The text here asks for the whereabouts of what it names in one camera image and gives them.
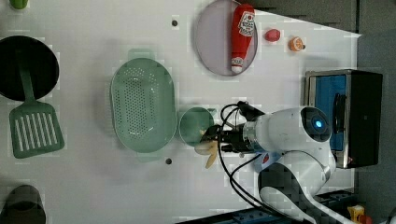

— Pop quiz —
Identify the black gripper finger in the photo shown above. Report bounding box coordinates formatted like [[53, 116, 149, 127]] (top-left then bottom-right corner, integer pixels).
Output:
[[205, 124, 221, 137]]

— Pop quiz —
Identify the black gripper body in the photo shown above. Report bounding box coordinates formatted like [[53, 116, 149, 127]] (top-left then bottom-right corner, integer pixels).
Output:
[[219, 126, 248, 153]]

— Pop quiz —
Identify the yellow peeled banana toy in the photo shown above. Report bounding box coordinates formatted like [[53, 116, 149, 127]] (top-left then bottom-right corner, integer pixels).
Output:
[[194, 140, 218, 169]]

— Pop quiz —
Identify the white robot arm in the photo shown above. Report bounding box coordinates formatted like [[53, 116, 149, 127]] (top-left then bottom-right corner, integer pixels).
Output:
[[201, 102, 354, 224]]

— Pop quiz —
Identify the green mug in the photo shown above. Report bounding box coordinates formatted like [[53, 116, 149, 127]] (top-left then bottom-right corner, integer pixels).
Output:
[[177, 106, 217, 147]]

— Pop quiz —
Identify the green perforated colander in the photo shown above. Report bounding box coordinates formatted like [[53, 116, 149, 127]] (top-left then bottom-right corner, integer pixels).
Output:
[[109, 49, 177, 162]]

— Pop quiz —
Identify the grey round plate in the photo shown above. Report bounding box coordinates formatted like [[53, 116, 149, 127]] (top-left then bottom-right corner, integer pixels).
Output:
[[194, 0, 258, 76]]

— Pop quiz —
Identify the red ketchup bottle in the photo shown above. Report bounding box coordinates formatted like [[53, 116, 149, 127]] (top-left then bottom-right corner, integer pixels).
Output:
[[231, 4, 255, 74]]

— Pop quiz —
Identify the red strawberry toy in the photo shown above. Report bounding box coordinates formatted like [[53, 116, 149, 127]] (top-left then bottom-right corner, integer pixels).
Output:
[[264, 29, 281, 42]]

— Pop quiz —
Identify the orange slice toy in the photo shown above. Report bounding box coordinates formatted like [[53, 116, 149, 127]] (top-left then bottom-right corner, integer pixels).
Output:
[[289, 36, 305, 51]]

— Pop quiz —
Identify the silver black toaster oven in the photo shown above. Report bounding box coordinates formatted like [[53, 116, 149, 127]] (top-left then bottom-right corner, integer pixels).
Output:
[[304, 69, 383, 169]]

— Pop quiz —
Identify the green slotted spatula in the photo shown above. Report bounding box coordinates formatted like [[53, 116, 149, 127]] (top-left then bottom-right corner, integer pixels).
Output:
[[9, 50, 64, 159]]

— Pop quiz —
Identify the black round pan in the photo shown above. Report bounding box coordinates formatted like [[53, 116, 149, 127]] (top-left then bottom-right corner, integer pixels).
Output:
[[0, 35, 60, 102]]

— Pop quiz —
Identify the dark cup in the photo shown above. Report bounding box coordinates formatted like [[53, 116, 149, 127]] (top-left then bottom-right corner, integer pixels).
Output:
[[0, 185, 47, 224]]

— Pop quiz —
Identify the green object at edge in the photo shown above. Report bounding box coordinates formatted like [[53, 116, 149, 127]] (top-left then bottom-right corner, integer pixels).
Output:
[[9, 0, 29, 9]]

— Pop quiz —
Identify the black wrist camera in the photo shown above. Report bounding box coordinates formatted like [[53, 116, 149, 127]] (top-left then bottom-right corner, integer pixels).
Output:
[[237, 101, 264, 121]]

